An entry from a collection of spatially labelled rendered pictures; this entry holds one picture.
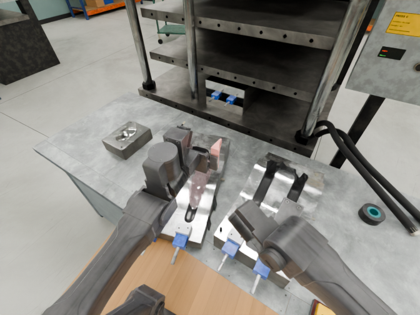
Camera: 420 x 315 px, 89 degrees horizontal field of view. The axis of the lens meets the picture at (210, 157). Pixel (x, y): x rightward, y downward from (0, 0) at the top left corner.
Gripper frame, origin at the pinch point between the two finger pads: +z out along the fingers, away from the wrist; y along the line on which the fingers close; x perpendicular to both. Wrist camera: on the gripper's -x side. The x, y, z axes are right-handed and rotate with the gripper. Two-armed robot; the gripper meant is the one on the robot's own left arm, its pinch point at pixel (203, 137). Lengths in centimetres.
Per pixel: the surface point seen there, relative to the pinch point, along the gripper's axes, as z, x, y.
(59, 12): 428, 96, 653
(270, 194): 11.9, 29.5, -21.4
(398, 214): 27, 35, -68
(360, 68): 72, 1, -42
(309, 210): 10.4, 29.3, -35.5
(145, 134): 26, 33, 47
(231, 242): -11.5, 29.6, -14.4
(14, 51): 152, 78, 397
